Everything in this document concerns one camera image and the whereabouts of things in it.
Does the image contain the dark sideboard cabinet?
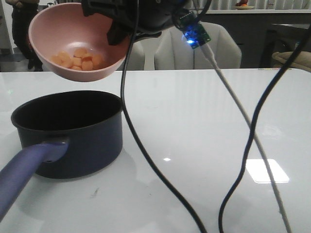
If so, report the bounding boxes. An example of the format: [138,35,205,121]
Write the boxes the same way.
[202,9,311,68]

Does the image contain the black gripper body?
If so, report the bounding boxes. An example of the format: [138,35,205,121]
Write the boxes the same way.
[81,0,188,45]

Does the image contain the white cable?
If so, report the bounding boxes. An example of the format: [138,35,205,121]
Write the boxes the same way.
[200,45,292,233]

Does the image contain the black cable left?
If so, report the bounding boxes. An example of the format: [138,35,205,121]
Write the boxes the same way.
[121,0,208,233]

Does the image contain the person in dark clothes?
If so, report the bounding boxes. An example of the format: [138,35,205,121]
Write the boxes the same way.
[5,0,43,72]

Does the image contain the fruit plate on counter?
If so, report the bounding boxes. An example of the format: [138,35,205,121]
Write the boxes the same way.
[234,0,255,10]

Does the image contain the orange ham slices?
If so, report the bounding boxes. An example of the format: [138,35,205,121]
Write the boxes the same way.
[50,47,106,71]

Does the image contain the black cable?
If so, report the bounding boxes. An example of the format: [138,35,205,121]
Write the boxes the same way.
[121,0,208,233]
[193,0,311,233]

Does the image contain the green circuit board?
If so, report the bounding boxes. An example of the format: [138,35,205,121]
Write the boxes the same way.
[172,10,211,50]

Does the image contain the grey upholstered chair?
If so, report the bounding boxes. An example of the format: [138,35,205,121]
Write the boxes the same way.
[127,42,145,71]
[154,22,242,70]

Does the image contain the black cable right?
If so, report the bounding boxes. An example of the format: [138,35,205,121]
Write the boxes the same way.
[193,0,311,233]

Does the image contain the black appliance box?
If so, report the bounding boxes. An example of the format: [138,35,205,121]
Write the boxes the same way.
[259,23,310,68]

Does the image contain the left grey upholstered chair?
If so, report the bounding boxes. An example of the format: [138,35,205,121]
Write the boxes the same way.
[127,42,145,71]

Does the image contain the right grey upholstered chair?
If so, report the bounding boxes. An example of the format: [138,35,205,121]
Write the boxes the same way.
[154,22,242,70]

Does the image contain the dark blue saucepan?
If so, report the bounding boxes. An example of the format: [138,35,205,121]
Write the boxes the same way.
[0,90,122,217]

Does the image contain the pink plastic bowl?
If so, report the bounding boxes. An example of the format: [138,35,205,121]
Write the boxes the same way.
[28,2,130,82]

